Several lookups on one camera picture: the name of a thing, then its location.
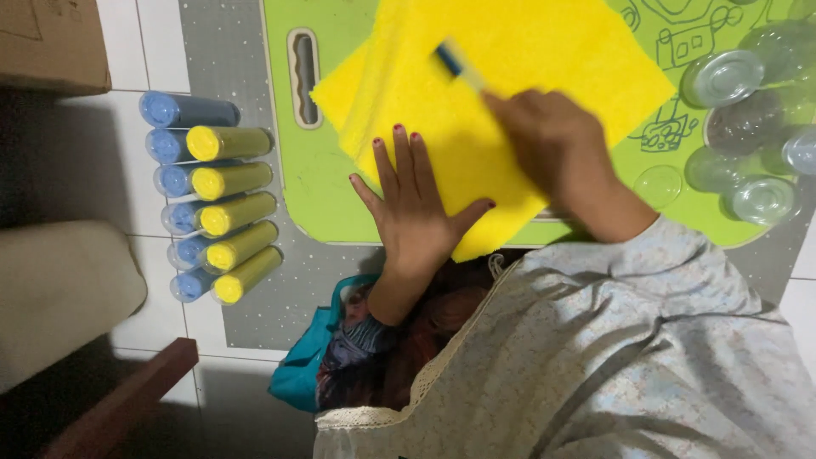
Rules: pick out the person's right hand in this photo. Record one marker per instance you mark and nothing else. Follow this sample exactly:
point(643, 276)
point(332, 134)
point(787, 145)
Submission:
point(554, 146)

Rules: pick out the person's left hand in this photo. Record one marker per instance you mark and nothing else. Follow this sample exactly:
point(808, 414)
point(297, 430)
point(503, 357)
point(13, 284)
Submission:
point(411, 223)

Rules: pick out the person's right fingers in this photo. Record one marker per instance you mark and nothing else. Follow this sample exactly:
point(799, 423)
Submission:
point(507, 105)

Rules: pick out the yellow cloth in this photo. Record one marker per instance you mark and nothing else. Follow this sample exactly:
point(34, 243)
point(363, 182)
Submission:
point(497, 38)

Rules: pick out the blue-headed brush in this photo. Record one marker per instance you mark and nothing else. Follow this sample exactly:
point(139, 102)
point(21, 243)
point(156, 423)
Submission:
point(451, 58)

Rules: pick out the green folding table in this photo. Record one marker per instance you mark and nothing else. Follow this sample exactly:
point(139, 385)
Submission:
point(319, 185)

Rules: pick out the cluster of clear plastic cups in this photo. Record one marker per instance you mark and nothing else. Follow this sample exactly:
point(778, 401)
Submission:
point(723, 78)

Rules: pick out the yellow cloth tube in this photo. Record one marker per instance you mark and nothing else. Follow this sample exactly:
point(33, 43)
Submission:
point(248, 275)
point(234, 180)
point(233, 143)
point(241, 213)
point(244, 245)

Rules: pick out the person's pale floral garment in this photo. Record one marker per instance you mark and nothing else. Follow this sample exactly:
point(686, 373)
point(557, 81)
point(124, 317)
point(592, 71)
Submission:
point(637, 357)

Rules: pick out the person's dark patterned clothing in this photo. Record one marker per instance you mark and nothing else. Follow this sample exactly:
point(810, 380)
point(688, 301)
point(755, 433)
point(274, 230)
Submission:
point(382, 370)

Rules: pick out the row of blue cloth tubes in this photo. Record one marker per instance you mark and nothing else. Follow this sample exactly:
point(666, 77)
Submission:
point(185, 109)

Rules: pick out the grey starry floor mat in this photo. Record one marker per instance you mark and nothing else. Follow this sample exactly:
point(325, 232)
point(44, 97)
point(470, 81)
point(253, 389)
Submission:
point(255, 319)

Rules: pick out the teal bag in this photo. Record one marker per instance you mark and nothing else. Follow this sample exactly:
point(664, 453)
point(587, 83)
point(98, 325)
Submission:
point(299, 376)

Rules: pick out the cardboard box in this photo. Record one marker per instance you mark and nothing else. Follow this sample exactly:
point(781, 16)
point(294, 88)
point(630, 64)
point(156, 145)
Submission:
point(51, 41)

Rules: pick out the beige cushion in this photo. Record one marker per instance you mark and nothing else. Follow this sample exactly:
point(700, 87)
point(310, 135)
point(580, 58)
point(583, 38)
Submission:
point(64, 293)

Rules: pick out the brown wooden furniture piece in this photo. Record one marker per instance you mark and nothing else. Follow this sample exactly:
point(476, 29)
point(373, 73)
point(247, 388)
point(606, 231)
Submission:
point(127, 401)

